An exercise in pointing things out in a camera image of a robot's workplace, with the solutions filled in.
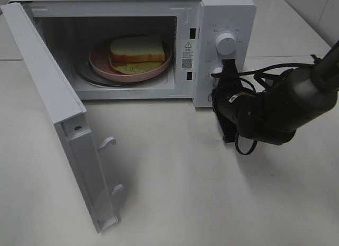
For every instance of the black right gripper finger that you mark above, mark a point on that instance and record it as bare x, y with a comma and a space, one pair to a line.
229, 69

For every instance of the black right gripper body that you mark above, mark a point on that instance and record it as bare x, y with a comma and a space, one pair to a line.
239, 104

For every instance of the white microwave knob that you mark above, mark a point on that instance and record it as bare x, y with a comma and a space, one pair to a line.
214, 79
226, 43

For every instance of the white bread sandwich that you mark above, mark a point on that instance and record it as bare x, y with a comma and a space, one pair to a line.
136, 55

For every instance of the pink round plate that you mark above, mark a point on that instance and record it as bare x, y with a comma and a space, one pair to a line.
101, 65

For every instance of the white glass microwave door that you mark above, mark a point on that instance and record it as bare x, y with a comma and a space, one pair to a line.
67, 114

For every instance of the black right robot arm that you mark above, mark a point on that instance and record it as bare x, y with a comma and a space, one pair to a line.
270, 104

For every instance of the white microwave oven body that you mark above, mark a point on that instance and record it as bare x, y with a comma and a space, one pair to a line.
72, 28

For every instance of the white microwave warning label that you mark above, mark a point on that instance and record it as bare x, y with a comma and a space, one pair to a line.
187, 53

